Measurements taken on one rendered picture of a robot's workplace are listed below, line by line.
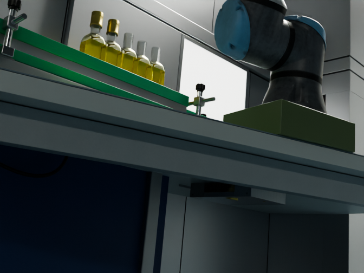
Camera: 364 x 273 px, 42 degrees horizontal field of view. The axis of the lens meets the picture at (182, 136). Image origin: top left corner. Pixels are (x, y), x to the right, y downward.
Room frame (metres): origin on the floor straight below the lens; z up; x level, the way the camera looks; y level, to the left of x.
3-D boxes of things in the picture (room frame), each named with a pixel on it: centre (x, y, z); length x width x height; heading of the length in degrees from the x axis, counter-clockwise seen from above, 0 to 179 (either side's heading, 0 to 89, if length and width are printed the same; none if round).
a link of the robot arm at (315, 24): (1.01, -0.24, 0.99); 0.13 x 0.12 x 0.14; 117
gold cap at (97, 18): (1.25, 0.27, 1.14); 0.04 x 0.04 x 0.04
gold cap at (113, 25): (1.29, 0.23, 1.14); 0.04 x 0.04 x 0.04
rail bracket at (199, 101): (1.37, -0.03, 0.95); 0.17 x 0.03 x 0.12; 45
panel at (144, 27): (1.65, 0.06, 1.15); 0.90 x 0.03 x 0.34; 135
